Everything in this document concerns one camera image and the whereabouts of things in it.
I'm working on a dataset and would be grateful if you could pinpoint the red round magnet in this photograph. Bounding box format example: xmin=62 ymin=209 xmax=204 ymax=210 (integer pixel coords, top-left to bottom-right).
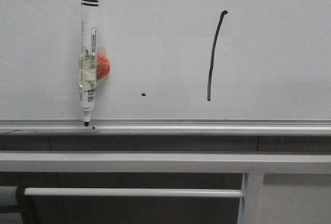
xmin=97 ymin=53 xmax=111 ymax=80

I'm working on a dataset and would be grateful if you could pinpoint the white black whiteboard marker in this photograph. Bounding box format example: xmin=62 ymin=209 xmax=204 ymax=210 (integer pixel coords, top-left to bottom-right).
xmin=79 ymin=0 xmax=99 ymax=127

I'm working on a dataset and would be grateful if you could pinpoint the white whiteboard with aluminium tray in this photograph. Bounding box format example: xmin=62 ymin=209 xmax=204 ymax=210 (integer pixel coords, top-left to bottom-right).
xmin=1 ymin=0 xmax=330 ymax=135

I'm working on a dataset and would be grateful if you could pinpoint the white metal whiteboard stand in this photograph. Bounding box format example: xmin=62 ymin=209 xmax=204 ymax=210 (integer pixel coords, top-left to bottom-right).
xmin=1 ymin=151 xmax=330 ymax=223

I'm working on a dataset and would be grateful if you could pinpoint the white horizontal stand rod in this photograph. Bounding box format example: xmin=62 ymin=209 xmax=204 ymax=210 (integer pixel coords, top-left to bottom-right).
xmin=24 ymin=188 xmax=244 ymax=198

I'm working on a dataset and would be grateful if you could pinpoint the grey foam padded bar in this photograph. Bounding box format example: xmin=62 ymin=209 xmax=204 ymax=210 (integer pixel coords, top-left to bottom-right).
xmin=1 ymin=186 xmax=25 ymax=207

